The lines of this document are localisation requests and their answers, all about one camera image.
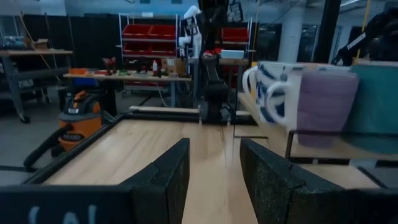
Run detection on navy white flower mug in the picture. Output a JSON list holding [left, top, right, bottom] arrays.
[[241, 60, 299, 125]]

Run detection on large white mug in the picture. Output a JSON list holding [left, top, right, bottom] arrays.
[[345, 63, 398, 155]]

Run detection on wooden shelf riser black legs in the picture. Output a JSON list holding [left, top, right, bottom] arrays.
[[233, 91, 398, 167]]

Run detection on black vacuum hose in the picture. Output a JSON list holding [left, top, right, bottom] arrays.
[[23, 123, 75, 173]]

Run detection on orange shop vacuum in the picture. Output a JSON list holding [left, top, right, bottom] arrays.
[[57, 90, 103, 152]]

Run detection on purple mug white handle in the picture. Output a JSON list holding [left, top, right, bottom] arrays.
[[266, 70, 360, 149]]

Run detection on rack with red bins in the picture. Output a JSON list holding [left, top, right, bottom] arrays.
[[118, 12, 180, 60], [220, 17, 253, 54]]

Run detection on black aluminium table frame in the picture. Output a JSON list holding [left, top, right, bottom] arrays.
[[23, 105, 252, 185]]

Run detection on light blue box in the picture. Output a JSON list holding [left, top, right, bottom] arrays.
[[220, 49, 246, 60]]

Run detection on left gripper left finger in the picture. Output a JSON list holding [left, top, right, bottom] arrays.
[[0, 138, 191, 224]]

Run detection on cluttered wooden table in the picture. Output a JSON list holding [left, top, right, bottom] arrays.
[[63, 72, 193, 108]]

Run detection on cardboard box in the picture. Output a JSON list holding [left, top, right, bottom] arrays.
[[161, 58, 187, 75]]

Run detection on wooden workbench grey legs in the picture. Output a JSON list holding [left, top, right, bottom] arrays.
[[0, 48, 75, 124]]

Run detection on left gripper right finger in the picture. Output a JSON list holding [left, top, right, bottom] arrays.
[[240, 138, 398, 224]]

